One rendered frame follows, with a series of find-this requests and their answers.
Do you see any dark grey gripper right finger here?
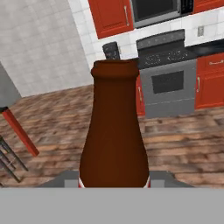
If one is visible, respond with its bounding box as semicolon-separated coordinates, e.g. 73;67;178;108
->
148;170;195;188

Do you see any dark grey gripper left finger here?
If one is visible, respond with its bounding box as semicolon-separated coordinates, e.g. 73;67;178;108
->
38;170;81;188

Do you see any brown soda bottle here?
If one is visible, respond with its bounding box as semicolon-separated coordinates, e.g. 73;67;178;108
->
78;58;151;188

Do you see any red counter edge panel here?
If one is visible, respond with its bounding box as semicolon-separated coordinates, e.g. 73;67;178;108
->
1;107;40;158

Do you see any black metal stool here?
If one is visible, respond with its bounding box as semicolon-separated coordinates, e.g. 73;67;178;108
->
0;136;29;188

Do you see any narrow red base cupboard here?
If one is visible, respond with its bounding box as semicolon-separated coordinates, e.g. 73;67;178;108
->
135;74;146;117

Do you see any grey oven with black hob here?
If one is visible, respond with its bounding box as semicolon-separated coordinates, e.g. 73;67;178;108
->
136;29;198;119

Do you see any red base cupboard run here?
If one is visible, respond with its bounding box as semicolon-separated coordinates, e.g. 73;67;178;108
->
193;52;224;111

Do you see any black coffee machine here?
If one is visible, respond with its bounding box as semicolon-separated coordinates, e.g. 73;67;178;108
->
101;41;122;61

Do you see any grey microwave oven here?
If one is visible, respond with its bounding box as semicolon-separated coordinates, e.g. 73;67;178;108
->
129;0;195;30

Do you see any grey wall socket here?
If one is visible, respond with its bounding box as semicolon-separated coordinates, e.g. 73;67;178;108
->
197;25;205;38

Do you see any red wall cupboard run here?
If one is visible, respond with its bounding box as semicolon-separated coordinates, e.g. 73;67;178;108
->
192;0;224;15
87;0;135;40

